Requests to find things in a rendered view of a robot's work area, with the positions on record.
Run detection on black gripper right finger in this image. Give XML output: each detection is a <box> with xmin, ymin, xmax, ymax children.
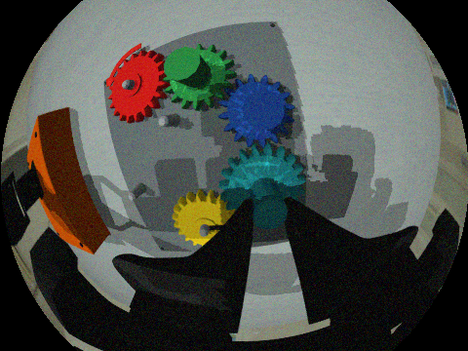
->
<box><xmin>284</xmin><ymin>198</ymin><xmax>418</xmax><ymax>324</ymax></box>

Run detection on teal gear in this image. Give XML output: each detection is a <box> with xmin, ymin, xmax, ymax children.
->
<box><xmin>218</xmin><ymin>143</ymin><xmax>305</xmax><ymax>230</ymax></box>

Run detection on red curved arrow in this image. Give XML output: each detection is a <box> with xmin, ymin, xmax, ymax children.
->
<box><xmin>106</xmin><ymin>43</ymin><xmax>141</xmax><ymax>87</ymax></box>

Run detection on yellow gear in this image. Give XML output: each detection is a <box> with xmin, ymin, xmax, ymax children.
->
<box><xmin>172</xmin><ymin>190</ymin><xmax>235</xmax><ymax>246</ymax></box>

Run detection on blue gear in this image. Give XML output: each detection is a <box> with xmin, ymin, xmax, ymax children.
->
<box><xmin>218</xmin><ymin>74</ymin><xmax>295</xmax><ymax>148</ymax></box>

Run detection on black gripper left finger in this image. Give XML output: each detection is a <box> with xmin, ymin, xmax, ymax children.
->
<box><xmin>112</xmin><ymin>199</ymin><xmax>254</xmax><ymax>334</ymax></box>

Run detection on red gear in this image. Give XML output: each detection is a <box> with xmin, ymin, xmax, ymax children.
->
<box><xmin>109</xmin><ymin>51</ymin><xmax>171</xmax><ymax>124</ymax></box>

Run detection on green gear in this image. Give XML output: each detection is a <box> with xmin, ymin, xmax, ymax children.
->
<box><xmin>163</xmin><ymin>44</ymin><xmax>237</xmax><ymax>112</ymax></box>

